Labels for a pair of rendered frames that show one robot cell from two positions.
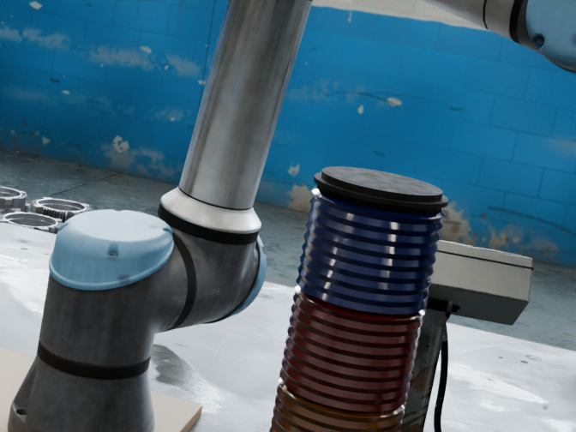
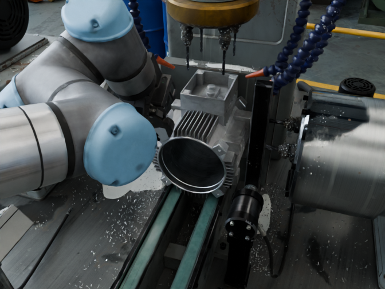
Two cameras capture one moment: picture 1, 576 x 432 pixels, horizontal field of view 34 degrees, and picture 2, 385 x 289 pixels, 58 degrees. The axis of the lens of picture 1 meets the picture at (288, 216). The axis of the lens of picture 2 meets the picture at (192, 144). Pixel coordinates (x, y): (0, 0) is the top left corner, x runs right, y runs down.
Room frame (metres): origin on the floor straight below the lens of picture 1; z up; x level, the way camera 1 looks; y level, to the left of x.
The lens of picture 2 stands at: (0.54, 0.06, 1.52)
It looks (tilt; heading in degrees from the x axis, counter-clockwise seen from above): 38 degrees down; 286
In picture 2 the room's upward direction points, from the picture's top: 1 degrees counter-clockwise
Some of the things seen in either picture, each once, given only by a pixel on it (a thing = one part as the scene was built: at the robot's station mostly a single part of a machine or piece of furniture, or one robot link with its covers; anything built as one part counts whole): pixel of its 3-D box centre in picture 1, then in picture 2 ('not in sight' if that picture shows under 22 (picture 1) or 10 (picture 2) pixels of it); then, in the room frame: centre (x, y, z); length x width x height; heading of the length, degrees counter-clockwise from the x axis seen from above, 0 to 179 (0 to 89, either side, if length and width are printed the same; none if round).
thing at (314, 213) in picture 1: (369, 246); not in sight; (0.42, -0.04, 1.19); 0.06 x 0.06 x 0.04
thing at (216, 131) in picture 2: not in sight; (204, 140); (0.69, -0.58, 1.02); 0.20 x 0.19 x 0.19; 86
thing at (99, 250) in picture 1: (111, 281); not in sight; (0.94, 0.17, 0.98); 0.13 x 0.12 x 0.14; 146
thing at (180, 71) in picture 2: not in sight; (221, 117); (0.68, -0.75, 0.97); 0.30 x 0.11 x 0.34; 177
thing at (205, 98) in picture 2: not in sight; (209, 97); (0.68, -0.62, 1.11); 0.12 x 0.11 x 0.07; 86
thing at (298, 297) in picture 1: (351, 340); not in sight; (0.42, -0.04, 1.14); 0.06 x 0.06 x 0.04
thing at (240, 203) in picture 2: not in sight; (272, 187); (0.52, -0.56, 0.92); 0.45 x 0.13 x 0.24; 87
